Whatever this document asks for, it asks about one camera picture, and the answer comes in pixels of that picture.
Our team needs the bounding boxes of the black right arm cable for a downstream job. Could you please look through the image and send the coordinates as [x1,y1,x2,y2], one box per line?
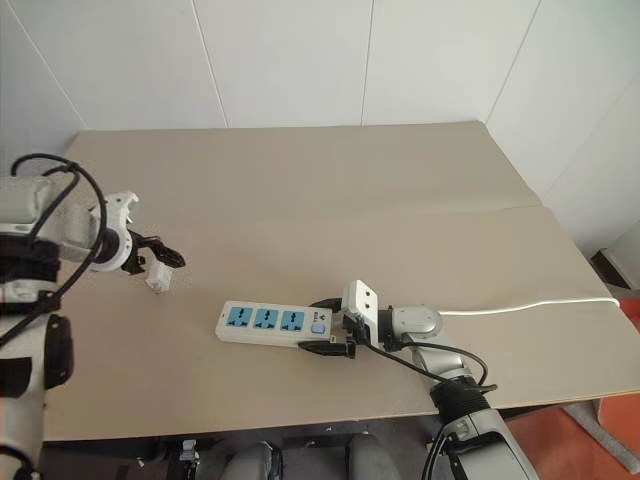
[357,335,499,480]

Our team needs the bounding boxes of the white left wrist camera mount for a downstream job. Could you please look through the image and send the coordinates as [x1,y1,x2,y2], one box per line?
[88,189,141,274]

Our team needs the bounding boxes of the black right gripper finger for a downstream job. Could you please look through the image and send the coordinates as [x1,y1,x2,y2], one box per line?
[296,338,358,360]
[305,297,347,316]

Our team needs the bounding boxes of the white cabinet with dark base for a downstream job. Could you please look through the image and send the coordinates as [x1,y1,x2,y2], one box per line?
[588,223,640,291]

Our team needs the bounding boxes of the white power strip blue sockets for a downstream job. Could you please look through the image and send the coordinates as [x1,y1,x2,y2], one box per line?
[215,299,347,349]

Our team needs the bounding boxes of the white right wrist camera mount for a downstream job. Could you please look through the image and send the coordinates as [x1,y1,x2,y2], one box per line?
[340,279,382,347]

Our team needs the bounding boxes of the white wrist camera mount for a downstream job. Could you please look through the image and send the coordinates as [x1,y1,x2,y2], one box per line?
[340,279,382,347]
[88,189,141,274]

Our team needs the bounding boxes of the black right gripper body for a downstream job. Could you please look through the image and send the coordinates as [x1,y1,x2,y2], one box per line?
[340,311,372,359]

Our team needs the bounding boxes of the dark grey rounded shape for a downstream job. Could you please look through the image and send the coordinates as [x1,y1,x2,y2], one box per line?
[195,439,282,480]
[345,433,402,480]

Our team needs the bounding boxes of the grey pad on floor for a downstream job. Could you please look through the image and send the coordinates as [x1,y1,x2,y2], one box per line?
[561,398,609,427]

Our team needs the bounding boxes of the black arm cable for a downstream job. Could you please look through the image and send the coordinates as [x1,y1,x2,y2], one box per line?
[0,154,110,350]
[357,335,499,480]

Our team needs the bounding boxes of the white charger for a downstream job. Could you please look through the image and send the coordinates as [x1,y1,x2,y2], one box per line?
[144,261,174,296]

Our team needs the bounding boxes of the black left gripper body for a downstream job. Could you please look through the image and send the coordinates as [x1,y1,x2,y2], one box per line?
[125,230,153,259]

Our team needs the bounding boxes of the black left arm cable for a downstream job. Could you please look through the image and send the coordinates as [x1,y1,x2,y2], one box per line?
[0,154,110,350]

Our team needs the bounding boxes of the white power strip cable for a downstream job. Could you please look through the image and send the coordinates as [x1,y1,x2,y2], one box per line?
[435,296,622,318]

